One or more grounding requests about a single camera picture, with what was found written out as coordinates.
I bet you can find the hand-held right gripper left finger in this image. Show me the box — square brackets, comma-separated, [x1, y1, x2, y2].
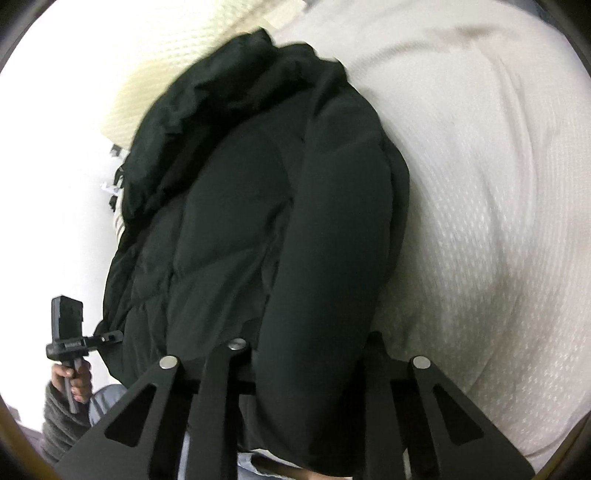
[55, 338, 259, 480]

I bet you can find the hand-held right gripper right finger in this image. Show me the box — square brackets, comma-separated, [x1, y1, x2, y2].
[355, 332, 537, 480]

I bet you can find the bed with grey sheet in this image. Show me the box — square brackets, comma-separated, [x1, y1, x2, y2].
[270, 0, 591, 472]

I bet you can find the cream quilted headboard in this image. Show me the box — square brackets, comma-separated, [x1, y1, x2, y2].
[98, 0, 296, 145]

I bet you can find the person's left hand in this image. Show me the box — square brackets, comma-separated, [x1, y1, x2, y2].
[50, 357, 93, 405]

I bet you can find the black puffer jacket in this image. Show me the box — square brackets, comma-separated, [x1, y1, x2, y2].
[95, 28, 411, 477]

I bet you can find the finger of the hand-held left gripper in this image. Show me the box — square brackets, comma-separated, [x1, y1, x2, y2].
[85, 329, 125, 350]

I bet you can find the person's left forearm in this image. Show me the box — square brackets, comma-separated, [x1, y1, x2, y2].
[41, 382, 95, 467]

